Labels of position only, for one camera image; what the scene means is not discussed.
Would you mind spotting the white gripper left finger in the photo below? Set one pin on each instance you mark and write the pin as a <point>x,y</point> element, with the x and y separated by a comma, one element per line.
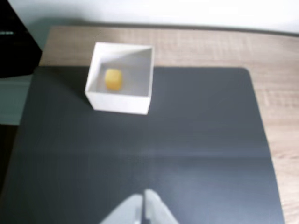
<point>128,212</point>

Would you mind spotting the black glossy background panel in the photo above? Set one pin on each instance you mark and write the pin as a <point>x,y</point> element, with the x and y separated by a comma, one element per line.
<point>16,46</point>

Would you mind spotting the white open box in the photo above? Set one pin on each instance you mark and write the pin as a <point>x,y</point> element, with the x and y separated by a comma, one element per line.
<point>121,103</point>

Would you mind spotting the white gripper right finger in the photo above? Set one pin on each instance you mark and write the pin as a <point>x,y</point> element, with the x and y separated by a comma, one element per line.
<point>157,212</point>

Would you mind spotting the black table mat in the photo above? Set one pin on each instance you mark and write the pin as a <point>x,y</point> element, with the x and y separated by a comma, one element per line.
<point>187,140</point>

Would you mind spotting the yellow cube block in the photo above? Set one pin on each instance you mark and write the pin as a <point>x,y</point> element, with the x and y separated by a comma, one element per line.
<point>113,79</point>

